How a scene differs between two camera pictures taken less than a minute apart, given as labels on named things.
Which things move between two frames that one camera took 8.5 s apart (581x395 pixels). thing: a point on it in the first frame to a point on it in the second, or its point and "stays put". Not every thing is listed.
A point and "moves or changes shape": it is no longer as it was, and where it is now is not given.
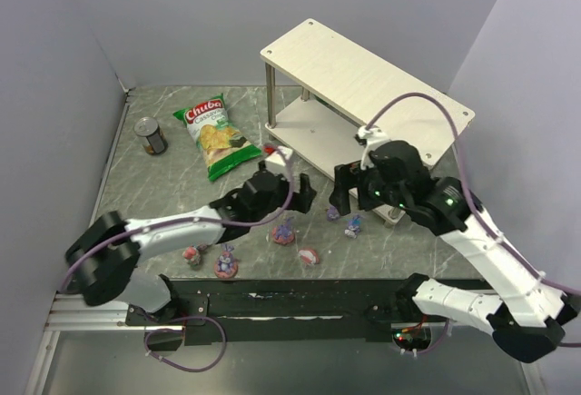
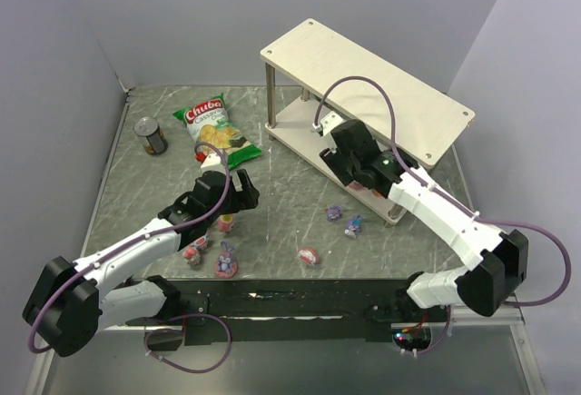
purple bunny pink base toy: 226,263 stays put
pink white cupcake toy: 309,255 stays put
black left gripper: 293,192 to 237,190
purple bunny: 283,233 moves or changes shape
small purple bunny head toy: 332,213 stays put
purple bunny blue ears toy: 353,226 stays put
